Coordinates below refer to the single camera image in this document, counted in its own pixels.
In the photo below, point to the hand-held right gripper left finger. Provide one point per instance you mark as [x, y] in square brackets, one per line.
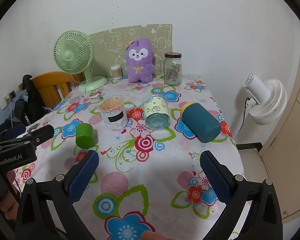
[83, 176]

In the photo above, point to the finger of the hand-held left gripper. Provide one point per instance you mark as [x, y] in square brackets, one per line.
[45, 133]

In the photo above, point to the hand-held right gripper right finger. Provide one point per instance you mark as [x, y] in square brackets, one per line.
[215, 177]

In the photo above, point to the green cup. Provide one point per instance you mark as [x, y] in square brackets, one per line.
[84, 136]

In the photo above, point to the teal cup yellow lid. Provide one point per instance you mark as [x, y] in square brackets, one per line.
[202, 122]

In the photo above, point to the clear plastic cup orange print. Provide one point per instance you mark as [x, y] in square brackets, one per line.
[113, 116]

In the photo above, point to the glass cup yellow label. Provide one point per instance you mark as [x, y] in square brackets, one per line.
[157, 112]

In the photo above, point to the person's left hand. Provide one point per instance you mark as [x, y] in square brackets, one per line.
[7, 208]

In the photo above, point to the black bag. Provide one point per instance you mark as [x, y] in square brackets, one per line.
[30, 105]

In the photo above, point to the wooden chair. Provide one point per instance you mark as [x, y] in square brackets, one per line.
[47, 85]

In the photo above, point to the floral tablecloth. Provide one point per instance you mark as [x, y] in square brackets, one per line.
[152, 180]

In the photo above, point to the beige door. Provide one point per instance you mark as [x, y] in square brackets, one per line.
[290, 142]

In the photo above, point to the green desk fan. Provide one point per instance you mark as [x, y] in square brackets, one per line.
[70, 52]

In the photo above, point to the cotton swab container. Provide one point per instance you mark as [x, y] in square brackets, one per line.
[116, 73]

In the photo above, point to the white standing fan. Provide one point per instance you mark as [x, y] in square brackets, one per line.
[267, 100]

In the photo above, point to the green patterned board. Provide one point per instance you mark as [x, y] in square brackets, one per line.
[107, 40]

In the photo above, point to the glass jar with lid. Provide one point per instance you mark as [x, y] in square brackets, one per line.
[172, 71]

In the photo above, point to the purple plush toy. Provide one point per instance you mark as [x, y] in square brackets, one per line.
[139, 67]

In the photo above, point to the wall socket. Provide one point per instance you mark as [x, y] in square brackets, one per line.
[5, 103]

